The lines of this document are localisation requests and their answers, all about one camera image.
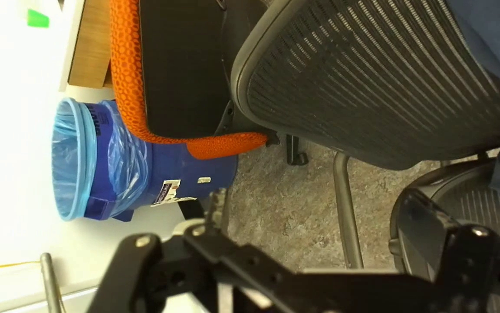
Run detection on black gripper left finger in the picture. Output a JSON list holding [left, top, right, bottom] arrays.
[[204, 193, 219, 231]]

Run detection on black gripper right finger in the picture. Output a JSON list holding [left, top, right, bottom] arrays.
[[398, 190, 457, 273]]

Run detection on black mesh office chair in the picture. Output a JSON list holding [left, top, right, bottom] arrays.
[[230, 0, 500, 313]]

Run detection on orange mesh chair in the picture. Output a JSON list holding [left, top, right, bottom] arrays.
[[110, 0, 268, 160]]

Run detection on blue bin with plastic liner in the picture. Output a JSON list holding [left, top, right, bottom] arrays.
[[53, 98, 238, 221]]

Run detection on wooden board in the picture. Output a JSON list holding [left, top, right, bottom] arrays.
[[68, 0, 112, 89]]

